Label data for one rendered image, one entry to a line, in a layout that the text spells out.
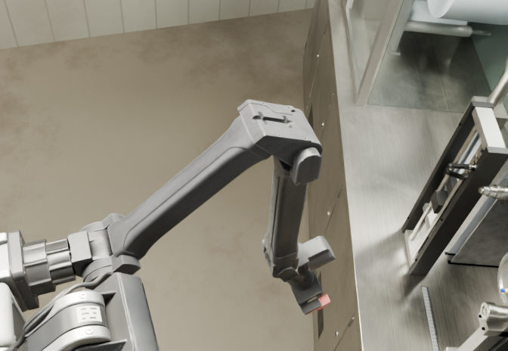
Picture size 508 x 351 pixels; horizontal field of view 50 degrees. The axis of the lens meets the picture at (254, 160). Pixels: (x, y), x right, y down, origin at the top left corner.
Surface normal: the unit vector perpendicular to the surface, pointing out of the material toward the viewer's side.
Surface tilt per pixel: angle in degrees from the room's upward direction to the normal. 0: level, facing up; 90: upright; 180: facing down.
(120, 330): 44
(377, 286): 0
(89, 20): 90
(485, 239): 90
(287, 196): 90
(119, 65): 0
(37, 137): 0
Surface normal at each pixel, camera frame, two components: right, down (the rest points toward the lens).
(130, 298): 0.74, -0.59
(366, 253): 0.10, -0.65
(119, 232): -0.59, -0.33
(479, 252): -0.04, 0.76
